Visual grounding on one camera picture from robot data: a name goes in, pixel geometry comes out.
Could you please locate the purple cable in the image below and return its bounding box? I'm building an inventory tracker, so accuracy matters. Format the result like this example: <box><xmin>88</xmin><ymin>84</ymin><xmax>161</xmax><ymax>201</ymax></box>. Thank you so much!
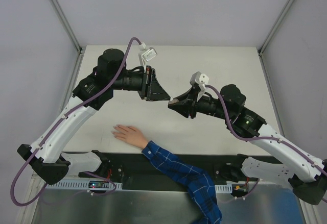
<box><xmin>205</xmin><ymin>85</ymin><xmax>327</xmax><ymax>176</ymax></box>
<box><xmin>9</xmin><ymin>37</ymin><xmax>144</xmax><ymax>207</ymax></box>

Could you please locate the blue plaid sleeve forearm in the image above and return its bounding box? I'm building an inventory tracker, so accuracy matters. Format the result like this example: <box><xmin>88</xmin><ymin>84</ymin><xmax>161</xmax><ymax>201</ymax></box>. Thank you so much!
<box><xmin>142</xmin><ymin>141</ymin><xmax>222</xmax><ymax>223</ymax></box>

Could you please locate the person's hand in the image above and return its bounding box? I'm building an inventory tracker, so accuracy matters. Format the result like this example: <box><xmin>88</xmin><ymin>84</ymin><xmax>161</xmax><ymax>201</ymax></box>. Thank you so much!
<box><xmin>112</xmin><ymin>125</ymin><xmax>149</xmax><ymax>150</ymax></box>

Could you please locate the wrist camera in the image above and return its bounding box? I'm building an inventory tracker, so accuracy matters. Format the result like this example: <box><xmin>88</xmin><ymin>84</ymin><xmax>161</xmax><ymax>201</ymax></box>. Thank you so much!
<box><xmin>190</xmin><ymin>71</ymin><xmax>209</xmax><ymax>91</ymax></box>
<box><xmin>138</xmin><ymin>43</ymin><xmax>157</xmax><ymax>68</ymax></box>

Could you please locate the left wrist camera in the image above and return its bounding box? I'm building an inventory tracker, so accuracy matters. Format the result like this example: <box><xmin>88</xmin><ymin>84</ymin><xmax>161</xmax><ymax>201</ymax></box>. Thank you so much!
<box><xmin>138</xmin><ymin>43</ymin><xmax>157</xmax><ymax>68</ymax></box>

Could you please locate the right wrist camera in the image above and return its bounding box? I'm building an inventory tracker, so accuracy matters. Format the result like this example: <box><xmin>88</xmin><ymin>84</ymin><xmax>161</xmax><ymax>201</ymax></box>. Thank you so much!
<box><xmin>190</xmin><ymin>71</ymin><xmax>209</xmax><ymax>91</ymax></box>

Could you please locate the white cable duct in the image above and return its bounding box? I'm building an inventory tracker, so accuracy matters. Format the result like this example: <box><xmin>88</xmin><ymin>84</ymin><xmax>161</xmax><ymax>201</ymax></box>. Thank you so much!
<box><xmin>46</xmin><ymin>179</ymin><xmax>123</xmax><ymax>191</ymax></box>

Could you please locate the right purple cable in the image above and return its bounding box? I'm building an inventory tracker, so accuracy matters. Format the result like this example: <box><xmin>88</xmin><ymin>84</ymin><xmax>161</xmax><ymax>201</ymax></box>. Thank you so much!
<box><xmin>205</xmin><ymin>85</ymin><xmax>327</xmax><ymax>176</ymax></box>

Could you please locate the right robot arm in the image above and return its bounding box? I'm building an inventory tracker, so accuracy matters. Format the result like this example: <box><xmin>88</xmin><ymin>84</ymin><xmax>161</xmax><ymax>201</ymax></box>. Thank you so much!
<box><xmin>168</xmin><ymin>84</ymin><xmax>326</xmax><ymax>205</ymax></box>

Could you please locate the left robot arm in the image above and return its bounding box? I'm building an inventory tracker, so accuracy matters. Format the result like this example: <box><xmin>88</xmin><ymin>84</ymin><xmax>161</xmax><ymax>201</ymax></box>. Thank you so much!
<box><xmin>17</xmin><ymin>46</ymin><xmax>170</xmax><ymax>185</ymax></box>

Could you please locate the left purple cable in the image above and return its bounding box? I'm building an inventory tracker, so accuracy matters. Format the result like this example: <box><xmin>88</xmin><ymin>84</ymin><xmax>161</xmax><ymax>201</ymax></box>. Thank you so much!
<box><xmin>9</xmin><ymin>37</ymin><xmax>144</xmax><ymax>207</ymax></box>

